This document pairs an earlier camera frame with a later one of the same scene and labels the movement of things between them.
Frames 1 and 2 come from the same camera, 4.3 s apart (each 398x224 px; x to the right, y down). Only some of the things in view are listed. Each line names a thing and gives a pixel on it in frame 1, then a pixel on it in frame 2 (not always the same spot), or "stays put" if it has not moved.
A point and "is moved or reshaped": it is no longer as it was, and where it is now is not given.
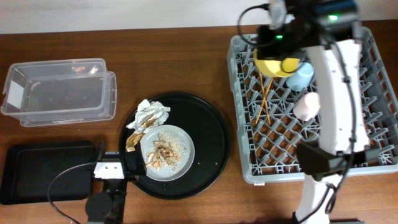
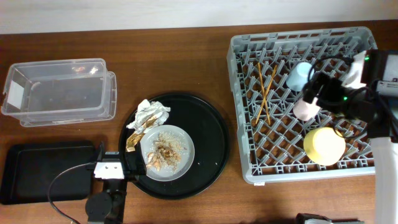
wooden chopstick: [265, 104] stays put
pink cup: [307, 107] stays put
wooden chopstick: [263, 101] stays put
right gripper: [265, 49] -> [329, 84]
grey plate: [168, 152] stays put
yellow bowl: [280, 68] is moved or reshaped
